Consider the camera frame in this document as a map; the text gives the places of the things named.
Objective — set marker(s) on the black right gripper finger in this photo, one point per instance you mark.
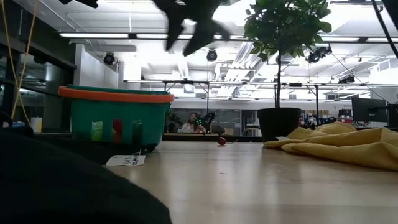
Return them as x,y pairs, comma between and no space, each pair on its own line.
203,35
174,31

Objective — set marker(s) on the red toy cherry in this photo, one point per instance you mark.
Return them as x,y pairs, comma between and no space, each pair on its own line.
221,141

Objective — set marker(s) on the black ceiling spotlight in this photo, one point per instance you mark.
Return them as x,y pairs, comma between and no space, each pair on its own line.
317,55
109,58
346,80
211,55

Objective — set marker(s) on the ceiling light strip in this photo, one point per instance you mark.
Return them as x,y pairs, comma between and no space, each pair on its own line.
377,40
152,36
93,35
340,39
239,37

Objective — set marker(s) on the black background equipment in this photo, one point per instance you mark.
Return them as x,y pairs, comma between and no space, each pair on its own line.
208,119

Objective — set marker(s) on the person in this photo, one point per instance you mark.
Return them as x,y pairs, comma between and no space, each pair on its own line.
189,124

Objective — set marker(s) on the small potted succulent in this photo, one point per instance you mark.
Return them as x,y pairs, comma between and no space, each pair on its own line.
173,121

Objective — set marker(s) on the teal plastic basket orange rim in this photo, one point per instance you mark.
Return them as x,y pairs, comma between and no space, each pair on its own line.
124,109

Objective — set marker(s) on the large potted leafy plant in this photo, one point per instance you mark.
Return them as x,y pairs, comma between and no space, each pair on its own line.
278,124

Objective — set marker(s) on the white blank fabric label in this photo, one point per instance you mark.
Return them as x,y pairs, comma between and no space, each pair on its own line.
282,138

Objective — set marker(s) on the white handwritten paper tag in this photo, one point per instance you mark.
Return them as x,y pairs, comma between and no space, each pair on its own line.
126,160

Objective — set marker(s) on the white cup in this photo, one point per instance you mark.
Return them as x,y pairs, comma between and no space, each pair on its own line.
36,124

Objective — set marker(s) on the yellow cloth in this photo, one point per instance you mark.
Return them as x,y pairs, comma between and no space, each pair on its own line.
342,149

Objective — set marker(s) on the black computer monitor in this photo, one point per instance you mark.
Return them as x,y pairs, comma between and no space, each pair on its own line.
368,109
393,115

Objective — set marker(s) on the small blue white box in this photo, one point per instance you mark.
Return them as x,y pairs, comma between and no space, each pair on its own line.
14,124

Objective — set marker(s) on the black cloth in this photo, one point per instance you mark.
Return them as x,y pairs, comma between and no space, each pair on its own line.
62,186

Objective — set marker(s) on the black aluminium table frame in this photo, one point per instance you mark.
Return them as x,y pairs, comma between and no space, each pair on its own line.
217,137

